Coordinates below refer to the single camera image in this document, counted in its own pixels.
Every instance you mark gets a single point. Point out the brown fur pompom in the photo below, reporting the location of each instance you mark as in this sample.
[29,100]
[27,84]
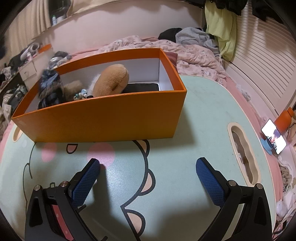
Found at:
[71,89]

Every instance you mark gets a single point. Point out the dark red pillow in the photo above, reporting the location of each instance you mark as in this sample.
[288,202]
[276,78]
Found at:
[173,57]

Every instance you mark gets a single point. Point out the yellow-green hanging cloth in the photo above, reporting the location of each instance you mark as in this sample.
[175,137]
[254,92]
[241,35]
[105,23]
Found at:
[222,24]

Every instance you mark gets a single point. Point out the smartphone on stand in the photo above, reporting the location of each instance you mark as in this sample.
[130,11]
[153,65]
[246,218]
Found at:
[271,133]

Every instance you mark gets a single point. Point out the grey clothes pile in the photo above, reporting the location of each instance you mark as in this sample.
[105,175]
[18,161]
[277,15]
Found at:
[196,36]

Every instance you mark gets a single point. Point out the blue phone stand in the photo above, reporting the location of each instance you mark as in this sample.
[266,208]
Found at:
[267,146]

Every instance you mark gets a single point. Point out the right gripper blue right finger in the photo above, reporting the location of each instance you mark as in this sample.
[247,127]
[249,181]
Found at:
[255,220]

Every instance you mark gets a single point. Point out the orange cardboard box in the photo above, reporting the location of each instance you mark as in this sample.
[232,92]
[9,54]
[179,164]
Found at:
[119,117]

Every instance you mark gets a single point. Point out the white drawer cabinet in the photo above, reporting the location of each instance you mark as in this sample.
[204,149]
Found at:
[37,61]

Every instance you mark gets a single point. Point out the black garment on bed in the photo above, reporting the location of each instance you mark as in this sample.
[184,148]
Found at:
[169,34]

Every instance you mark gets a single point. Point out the small figurine charm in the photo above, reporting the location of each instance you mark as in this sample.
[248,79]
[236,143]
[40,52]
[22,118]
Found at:
[83,94]

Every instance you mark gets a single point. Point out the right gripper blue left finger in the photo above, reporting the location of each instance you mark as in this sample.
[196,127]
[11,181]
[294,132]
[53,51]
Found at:
[53,212]

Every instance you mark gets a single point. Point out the pink floral quilt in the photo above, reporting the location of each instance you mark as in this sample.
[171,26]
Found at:
[191,59]

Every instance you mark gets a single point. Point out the black lace fabric bundle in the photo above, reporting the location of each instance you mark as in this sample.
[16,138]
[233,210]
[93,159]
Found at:
[51,90]

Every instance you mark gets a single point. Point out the tan round plush toy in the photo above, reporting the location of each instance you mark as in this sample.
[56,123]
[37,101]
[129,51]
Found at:
[112,80]

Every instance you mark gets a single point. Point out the orange bottle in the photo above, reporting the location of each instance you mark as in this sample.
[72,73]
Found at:
[284,120]

